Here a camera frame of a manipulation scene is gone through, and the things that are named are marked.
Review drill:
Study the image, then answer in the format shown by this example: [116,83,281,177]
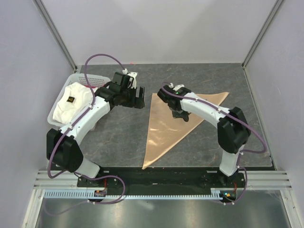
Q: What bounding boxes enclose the black spoon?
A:
[183,116,189,122]

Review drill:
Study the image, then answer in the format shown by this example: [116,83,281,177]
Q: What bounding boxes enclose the peach satin napkin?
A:
[142,91,230,170]

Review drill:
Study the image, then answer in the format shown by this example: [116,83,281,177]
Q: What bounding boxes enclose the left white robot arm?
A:
[47,71,145,187]

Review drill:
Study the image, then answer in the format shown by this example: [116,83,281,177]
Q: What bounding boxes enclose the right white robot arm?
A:
[157,85,251,187]

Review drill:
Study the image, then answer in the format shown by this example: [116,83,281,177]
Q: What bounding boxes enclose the white plastic basket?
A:
[47,73,110,132]

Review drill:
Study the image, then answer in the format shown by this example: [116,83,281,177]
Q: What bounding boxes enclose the white cloth with logo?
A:
[52,82,93,124]

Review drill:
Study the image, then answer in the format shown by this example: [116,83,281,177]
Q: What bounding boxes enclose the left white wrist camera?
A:
[122,69,138,89]

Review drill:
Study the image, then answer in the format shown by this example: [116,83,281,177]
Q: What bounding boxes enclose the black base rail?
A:
[77,167,245,195]

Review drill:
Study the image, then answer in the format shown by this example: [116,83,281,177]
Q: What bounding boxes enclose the light blue cable duct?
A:
[44,188,223,200]

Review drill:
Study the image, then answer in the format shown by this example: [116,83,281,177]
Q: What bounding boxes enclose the left aluminium frame post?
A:
[33,0,78,73]

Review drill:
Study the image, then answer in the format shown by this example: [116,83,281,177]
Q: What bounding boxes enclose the aluminium frame post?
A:
[33,0,78,73]
[241,0,285,70]

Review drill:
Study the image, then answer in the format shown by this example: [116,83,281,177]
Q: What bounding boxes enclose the right aluminium frame post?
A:
[241,0,285,70]

